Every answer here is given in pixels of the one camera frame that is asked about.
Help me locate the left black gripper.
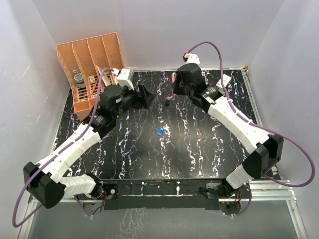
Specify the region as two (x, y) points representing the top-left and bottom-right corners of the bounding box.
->
(113, 84), (155, 120)

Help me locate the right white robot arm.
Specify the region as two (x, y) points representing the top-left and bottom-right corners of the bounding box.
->
(172, 63), (284, 198)

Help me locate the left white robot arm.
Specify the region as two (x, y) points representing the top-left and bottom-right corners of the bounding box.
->
(23, 84), (155, 209)

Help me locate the blue key tag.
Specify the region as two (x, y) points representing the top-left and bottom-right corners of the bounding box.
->
(157, 128), (165, 136)

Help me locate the white packaged card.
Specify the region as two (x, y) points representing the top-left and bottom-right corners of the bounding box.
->
(96, 65), (114, 86)

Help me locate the white red small box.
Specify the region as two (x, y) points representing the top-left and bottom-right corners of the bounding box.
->
(216, 74), (232, 90)

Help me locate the small white beige box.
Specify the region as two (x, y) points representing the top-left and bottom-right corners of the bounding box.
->
(89, 75), (96, 84)

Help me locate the grey round canister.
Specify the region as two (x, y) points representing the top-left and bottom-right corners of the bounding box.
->
(73, 70), (85, 89)

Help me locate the orange perforated file organizer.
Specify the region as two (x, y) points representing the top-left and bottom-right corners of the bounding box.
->
(56, 32), (125, 120)

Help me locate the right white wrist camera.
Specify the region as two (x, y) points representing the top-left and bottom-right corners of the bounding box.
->
(182, 52), (200, 65)

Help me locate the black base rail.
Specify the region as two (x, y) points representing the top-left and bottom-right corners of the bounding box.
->
(82, 178), (252, 212)

